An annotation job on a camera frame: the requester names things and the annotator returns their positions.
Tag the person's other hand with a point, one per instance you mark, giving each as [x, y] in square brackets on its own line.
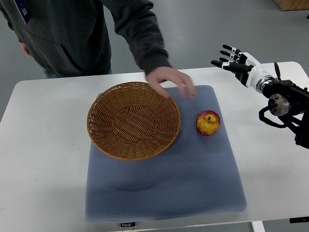
[25, 50]

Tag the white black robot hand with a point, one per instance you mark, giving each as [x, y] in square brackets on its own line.
[247, 69]

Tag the person's bare hand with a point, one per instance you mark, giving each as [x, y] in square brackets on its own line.
[183, 81]

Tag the brown wicker basket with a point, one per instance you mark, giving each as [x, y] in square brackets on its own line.
[132, 122]

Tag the red yellow apple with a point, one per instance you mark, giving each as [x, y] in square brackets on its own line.
[208, 123]

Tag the grey hoodie sleeve forearm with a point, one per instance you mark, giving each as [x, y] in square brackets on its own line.
[138, 25]

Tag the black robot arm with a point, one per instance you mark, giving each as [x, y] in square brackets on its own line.
[287, 107]

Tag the person's torso grey hoodie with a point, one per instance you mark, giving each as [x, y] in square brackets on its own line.
[66, 37]

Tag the wooden box corner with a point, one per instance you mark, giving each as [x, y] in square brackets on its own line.
[292, 5]

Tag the blue grey textured mat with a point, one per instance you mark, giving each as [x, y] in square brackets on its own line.
[197, 175]

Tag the white table leg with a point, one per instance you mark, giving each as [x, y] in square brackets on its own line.
[258, 226]

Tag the black table control label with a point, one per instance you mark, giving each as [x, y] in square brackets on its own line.
[128, 224]

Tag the black table edge bracket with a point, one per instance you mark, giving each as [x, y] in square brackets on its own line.
[299, 220]

